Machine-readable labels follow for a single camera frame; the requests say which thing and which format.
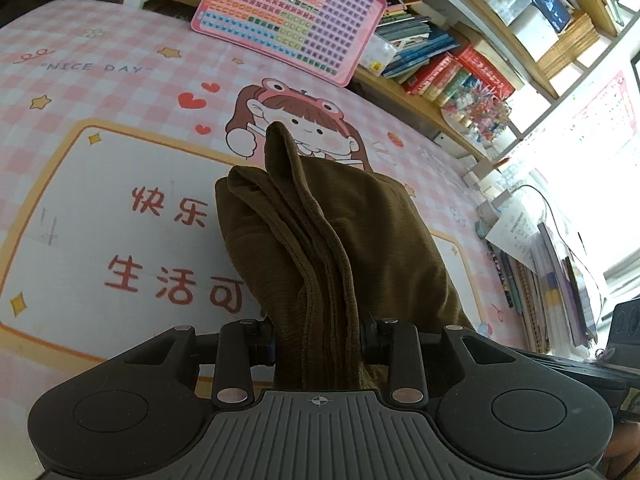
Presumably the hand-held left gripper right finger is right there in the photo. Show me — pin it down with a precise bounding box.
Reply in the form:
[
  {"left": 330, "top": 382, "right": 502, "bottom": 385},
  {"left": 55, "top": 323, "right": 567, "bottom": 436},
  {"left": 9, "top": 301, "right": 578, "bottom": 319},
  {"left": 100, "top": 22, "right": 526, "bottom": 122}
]
[{"left": 360, "top": 317, "right": 517, "bottom": 408}]

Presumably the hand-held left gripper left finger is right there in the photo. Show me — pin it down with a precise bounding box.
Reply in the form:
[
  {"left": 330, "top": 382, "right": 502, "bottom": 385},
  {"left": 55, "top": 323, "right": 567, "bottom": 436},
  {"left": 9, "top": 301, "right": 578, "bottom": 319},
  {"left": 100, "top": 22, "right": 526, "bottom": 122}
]
[{"left": 125, "top": 319, "right": 277, "bottom": 409}]

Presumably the stack of teal books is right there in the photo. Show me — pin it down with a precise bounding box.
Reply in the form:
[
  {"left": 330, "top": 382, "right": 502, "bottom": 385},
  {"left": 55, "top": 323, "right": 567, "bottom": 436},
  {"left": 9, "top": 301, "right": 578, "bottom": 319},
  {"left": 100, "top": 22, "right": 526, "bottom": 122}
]
[{"left": 375, "top": 2, "right": 462, "bottom": 79}]

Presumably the white paper sheet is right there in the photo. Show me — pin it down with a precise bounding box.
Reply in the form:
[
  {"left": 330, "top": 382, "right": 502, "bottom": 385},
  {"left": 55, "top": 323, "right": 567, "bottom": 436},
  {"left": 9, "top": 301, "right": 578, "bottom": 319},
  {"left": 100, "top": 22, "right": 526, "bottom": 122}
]
[{"left": 485, "top": 207, "right": 547, "bottom": 272}]

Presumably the red boxed book set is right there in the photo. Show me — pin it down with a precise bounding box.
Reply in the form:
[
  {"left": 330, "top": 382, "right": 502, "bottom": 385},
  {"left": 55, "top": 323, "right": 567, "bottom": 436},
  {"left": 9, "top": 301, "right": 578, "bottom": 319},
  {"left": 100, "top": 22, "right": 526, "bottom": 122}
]
[{"left": 405, "top": 42, "right": 516, "bottom": 109}]

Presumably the clear plastic case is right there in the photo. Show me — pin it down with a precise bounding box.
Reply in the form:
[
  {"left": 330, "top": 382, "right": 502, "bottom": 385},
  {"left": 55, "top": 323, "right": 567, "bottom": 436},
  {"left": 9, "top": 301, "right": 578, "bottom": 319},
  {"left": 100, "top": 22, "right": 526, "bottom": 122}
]
[{"left": 357, "top": 35, "right": 399, "bottom": 74}]

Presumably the colourful paper decoration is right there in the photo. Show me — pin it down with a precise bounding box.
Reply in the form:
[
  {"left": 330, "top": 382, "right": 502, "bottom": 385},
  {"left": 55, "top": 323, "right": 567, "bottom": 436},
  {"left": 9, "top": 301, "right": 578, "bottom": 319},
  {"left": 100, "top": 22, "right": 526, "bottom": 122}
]
[{"left": 442, "top": 85, "right": 514, "bottom": 144}]

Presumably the black cable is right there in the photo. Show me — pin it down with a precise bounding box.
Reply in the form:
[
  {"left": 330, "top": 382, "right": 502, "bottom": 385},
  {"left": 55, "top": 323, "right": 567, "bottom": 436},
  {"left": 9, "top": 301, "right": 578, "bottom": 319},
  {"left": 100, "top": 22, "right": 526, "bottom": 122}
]
[{"left": 520, "top": 184, "right": 612, "bottom": 312}]

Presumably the white storage box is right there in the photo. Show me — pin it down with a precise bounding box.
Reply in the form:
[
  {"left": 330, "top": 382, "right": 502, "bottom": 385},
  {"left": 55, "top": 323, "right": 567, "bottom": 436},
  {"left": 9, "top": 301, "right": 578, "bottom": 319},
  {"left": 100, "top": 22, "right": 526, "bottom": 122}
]
[{"left": 490, "top": 0, "right": 562, "bottom": 62}]

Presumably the pink wall calendar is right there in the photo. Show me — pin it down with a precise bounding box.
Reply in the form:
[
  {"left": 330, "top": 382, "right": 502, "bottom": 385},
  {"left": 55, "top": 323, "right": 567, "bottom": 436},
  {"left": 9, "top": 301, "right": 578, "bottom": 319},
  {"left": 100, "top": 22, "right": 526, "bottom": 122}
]
[{"left": 575, "top": 72, "right": 640, "bottom": 142}]

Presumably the stack of brown notebooks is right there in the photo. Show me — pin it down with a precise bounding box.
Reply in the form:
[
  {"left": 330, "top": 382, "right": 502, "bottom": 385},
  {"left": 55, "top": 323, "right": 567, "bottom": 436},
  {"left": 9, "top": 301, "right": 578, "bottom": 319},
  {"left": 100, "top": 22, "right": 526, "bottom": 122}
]
[{"left": 537, "top": 10, "right": 602, "bottom": 79}]

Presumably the pink learning tablet toy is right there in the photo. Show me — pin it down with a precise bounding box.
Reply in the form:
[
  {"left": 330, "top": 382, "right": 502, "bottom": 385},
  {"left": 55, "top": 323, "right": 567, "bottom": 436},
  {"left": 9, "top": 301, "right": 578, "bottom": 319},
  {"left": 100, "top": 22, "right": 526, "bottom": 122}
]
[{"left": 190, "top": 0, "right": 389, "bottom": 89}]

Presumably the pink checked cartoon desk mat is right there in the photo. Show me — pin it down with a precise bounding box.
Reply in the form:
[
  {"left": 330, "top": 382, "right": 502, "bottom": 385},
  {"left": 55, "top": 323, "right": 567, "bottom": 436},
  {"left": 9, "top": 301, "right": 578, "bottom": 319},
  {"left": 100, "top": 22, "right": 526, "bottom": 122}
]
[{"left": 0, "top": 0, "right": 542, "bottom": 402}]

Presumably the stack of booklets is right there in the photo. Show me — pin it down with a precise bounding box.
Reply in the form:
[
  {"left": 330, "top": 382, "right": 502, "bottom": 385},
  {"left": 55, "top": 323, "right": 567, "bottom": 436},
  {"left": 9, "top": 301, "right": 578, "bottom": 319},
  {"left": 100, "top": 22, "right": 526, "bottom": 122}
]
[{"left": 487, "top": 220, "right": 602, "bottom": 357}]

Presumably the olive brown garment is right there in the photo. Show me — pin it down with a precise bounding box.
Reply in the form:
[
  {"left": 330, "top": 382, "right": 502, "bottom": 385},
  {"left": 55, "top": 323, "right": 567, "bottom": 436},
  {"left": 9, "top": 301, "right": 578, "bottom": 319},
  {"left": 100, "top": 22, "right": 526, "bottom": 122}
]
[{"left": 214, "top": 121, "right": 476, "bottom": 394}]

